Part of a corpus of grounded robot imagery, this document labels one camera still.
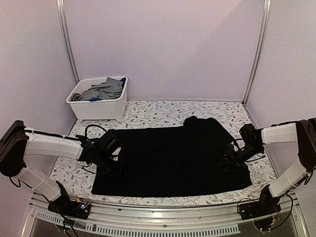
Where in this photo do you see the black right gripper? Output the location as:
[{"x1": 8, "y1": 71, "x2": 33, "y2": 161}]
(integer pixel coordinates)
[{"x1": 218, "y1": 144, "x2": 263, "y2": 174}]

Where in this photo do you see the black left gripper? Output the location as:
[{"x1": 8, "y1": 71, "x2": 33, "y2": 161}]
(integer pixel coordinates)
[{"x1": 95, "y1": 153, "x2": 129, "y2": 180}]

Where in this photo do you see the black t-shirt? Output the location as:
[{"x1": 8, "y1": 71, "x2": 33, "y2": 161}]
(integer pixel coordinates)
[{"x1": 91, "y1": 116, "x2": 252, "y2": 198}]

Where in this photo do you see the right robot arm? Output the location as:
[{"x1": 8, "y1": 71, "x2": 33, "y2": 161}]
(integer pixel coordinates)
[{"x1": 218, "y1": 118, "x2": 316, "y2": 215}]

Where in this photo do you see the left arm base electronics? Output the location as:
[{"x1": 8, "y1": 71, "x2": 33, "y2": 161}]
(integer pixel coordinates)
[{"x1": 48, "y1": 198, "x2": 91, "y2": 220}]

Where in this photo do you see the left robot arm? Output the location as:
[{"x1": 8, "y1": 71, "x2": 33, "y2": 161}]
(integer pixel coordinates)
[{"x1": 0, "y1": 120, "x2": 121, "y2": 214}]

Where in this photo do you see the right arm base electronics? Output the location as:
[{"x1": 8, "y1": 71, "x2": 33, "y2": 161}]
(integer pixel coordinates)
[{"x1": 237, "y1": 198, "x2": 281, "y2": 232}]

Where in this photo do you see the white plastic laundry bin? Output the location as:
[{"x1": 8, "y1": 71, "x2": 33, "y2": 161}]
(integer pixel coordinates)
[{"x1": 66, "y1": 77, "x2": 128, "y2": 120}]

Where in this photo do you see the grey garment in bin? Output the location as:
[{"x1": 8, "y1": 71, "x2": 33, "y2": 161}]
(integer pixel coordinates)
[{"x1": 70, "y1": 77, "x2": 125, "y2": 102}]

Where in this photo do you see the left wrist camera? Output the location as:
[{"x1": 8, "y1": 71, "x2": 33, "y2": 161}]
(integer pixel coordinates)
[{"x1": 94, "y1": 131, "x2": 120, "y2": 156}]

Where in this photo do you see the aluminium front rail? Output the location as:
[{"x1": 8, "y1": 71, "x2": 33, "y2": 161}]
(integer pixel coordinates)
[{"x1": 21, "y1": 192, "x2": 311, "y2": 237}]

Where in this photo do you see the right aluminium frame post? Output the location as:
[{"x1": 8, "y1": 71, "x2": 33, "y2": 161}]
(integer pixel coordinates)
[{"x1": 242, "y1": 0, "x2": 272, "y2": 107}]

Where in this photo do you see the aluminium frame post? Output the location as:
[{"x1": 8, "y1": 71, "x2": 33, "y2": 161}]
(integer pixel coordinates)
[
  {"x1": 56, "y1": 0, "x2": 79, "y2": 84},
  {"x1": 242, "y1": 0, "x2": 272, "y2": 107}
]

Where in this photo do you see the left aluminium frame post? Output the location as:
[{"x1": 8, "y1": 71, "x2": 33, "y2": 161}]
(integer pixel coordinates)
[{"x1": 56, "y1": 0, "x2": 79, "y2": 84}]

